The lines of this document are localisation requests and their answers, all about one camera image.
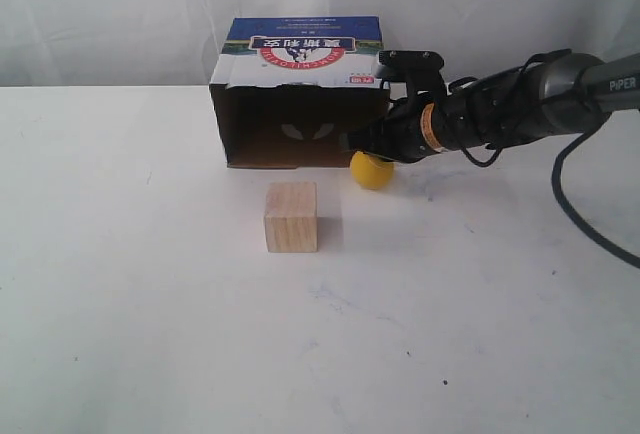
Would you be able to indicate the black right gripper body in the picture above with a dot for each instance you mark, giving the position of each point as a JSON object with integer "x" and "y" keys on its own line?
{"x": 417, "y": 129}

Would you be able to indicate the printed cardboard box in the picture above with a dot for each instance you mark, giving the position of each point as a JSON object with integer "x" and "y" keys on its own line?
{"x": 284, "y": 89}

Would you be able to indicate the light wooden cube block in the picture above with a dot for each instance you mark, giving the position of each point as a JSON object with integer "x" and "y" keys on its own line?
{"x": 291, "y": 217}

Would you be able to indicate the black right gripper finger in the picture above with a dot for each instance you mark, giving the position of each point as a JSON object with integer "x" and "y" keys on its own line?
{"x": 371, "y": 139}

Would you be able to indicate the yellow tennis ball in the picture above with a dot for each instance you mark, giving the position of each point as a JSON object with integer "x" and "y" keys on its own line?
{"x": 370, "y": 172}

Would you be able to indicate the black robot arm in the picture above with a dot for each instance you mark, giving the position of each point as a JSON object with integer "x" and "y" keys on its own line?
{"x": 551, "y": 94}

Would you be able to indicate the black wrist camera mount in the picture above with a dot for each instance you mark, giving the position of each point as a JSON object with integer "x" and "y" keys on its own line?
{"x": 419, "y": 71}

